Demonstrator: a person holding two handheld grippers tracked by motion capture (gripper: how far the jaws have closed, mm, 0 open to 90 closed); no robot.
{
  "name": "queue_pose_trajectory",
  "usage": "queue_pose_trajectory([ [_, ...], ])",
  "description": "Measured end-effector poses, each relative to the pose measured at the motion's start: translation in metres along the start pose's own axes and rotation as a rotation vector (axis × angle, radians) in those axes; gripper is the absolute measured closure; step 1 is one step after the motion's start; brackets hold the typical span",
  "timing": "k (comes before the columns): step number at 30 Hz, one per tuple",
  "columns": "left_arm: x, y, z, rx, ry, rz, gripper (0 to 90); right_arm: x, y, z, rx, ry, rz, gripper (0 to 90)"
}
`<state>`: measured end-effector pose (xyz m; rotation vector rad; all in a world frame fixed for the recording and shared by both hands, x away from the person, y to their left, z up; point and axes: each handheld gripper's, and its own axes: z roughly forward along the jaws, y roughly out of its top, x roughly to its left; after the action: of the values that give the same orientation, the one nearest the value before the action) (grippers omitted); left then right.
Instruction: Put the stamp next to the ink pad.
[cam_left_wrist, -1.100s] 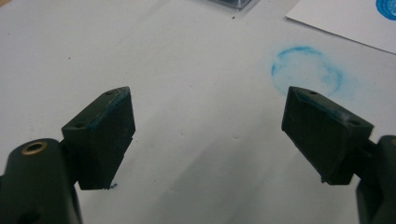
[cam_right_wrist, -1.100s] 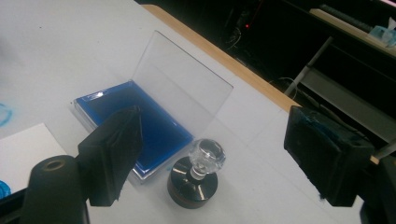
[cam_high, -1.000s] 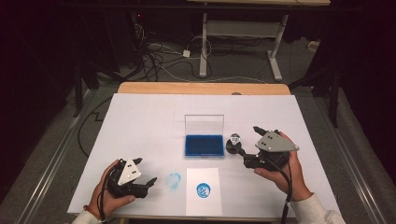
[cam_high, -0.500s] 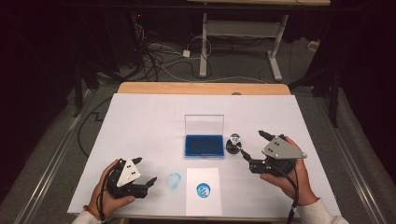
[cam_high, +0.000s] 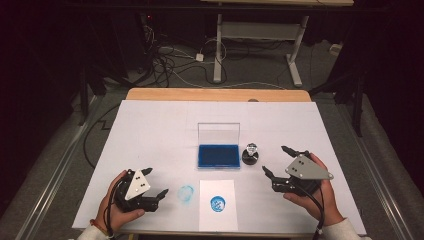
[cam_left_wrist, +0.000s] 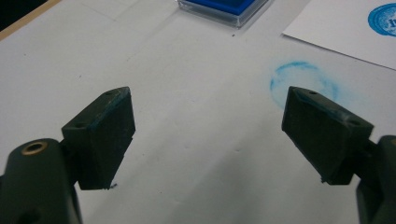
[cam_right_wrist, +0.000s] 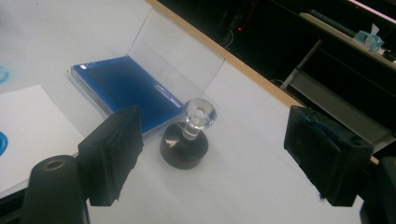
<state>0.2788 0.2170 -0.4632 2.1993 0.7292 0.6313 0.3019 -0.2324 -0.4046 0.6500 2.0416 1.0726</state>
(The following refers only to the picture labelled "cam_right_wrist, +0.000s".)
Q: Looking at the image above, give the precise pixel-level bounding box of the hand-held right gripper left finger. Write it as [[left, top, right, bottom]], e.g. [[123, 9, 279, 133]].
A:
[[77, 105, 146, 207]]

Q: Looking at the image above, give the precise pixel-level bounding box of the blue ink pad clear box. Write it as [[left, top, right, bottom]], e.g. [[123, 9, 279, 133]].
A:
[[69, 7, 226, 138]]

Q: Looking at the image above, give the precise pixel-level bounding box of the small white paper sheet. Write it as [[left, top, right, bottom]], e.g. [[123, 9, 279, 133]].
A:
[[0, 84, 85, 199]]

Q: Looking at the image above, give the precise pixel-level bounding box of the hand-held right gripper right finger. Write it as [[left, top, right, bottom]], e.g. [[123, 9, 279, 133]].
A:
[[283, 105, 375, 207]]

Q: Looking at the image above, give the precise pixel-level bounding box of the black stamp with crystal knob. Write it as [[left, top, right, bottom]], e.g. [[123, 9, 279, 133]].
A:
[[159, 98, 218, 171]]

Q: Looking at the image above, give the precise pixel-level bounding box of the dark keyboard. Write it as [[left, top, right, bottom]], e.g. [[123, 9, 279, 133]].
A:
[[307, 8, 358, 39]]

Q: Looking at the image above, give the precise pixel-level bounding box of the blue tissue pack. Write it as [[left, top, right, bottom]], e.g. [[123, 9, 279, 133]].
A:
[[353, 22, 386, 52]]

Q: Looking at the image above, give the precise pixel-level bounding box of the grey metal frame desk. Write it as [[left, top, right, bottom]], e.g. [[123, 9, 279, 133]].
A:
[[279, 11, 396, 147]]

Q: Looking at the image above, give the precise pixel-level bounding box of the black computer mouse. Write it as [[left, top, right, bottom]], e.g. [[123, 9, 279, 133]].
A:
[[382, 49, 396, 63]]

